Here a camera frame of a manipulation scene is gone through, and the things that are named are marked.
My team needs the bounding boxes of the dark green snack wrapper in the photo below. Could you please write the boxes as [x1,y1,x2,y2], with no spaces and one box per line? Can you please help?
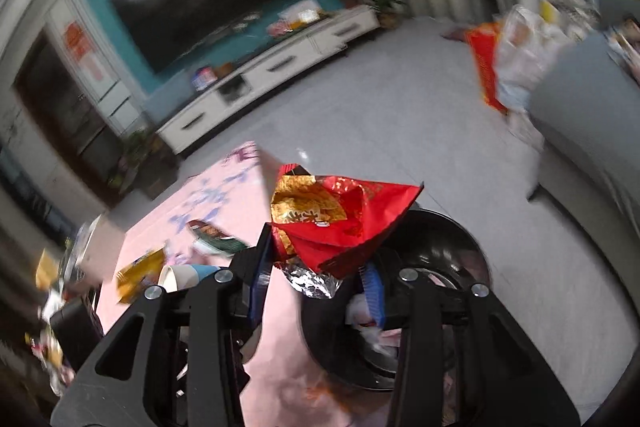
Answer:
[188,220,248,257]

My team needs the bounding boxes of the grey sofa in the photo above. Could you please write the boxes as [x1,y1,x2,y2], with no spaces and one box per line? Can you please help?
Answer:
[527,0,640,278]

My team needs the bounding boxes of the red foil snack bag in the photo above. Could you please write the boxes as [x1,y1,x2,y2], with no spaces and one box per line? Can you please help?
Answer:
[270,164,424,299]

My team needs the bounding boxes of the yellow snack bag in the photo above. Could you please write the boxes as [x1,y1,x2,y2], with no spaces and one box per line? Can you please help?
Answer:
[116,248,165,305]

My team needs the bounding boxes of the pink printed tablecloth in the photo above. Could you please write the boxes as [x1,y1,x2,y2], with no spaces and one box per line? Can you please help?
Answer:
[108,141,390,426]

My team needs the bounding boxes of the white TV cabinet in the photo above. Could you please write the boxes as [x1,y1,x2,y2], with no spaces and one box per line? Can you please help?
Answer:
[157,5,378,154]

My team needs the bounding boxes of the potted green plant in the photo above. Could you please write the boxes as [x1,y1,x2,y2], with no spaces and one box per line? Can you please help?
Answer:
[368,0,404,30]

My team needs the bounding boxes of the black trash bin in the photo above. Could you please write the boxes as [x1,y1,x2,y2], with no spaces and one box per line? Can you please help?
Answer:
[300,207,491,392]

